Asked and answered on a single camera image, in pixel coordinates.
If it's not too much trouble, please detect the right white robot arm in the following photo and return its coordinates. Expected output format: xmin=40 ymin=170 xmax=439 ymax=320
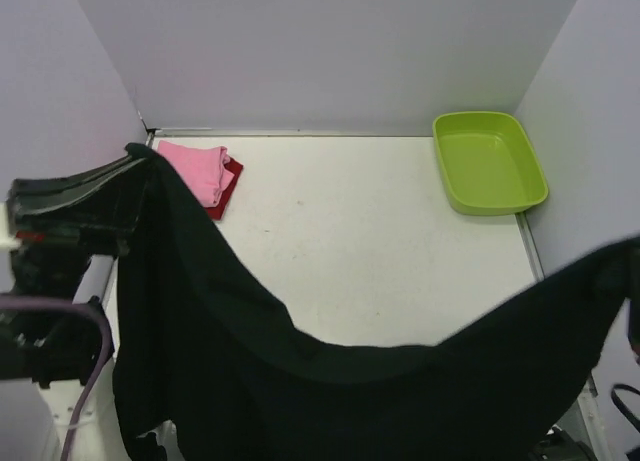
xmin=527 ymin=383 xmax=639 ymax=461

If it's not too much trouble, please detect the green plastic tray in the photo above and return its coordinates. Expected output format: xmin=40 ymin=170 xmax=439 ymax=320
xmin=432 ymin=111 xmax=549 ymax=216

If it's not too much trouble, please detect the folded red t shirt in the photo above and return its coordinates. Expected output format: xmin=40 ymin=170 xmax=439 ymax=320
xmin=206 ymin=157 xmax=244 ymax=221

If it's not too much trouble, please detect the folded pink t shirt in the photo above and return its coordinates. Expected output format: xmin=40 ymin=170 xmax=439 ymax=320
xmin=156 ymin=141 xmax=236 ymax=208

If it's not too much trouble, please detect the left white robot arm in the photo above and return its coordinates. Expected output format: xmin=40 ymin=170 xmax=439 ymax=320
xmin=1 ymin=155 xmax=165 ymax=460

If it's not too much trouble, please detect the black t shirt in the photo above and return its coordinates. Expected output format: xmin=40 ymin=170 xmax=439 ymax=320
xmin=113 ymin=143 xmax=639 ymax=460

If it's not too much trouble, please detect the aluminium rail frame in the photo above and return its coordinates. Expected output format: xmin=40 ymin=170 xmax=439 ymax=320
xmin=515 ymin=213 xmax=601 ymax=460

